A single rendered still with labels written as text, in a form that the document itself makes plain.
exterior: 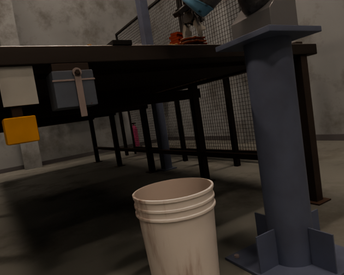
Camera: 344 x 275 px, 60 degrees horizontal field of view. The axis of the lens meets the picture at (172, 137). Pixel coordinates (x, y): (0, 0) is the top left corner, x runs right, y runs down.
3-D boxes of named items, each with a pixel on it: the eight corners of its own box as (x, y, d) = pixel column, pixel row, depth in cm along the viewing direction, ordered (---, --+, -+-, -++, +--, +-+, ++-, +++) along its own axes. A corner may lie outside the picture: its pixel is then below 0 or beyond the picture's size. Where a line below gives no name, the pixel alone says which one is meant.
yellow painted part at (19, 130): (40, 140, 92) (25, 63, 91) (7, 145, 88) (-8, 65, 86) (36, 140, 99) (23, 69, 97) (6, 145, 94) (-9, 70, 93)
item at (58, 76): (102, 113, 102) (93, 60, 100) (59, 119, 94) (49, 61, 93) (92, 116, 111) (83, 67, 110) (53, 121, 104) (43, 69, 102)
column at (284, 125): (369, 257, 111) (345, 20, 104) (304, 303, 93) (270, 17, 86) (285, 231, 144) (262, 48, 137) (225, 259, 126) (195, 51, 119)
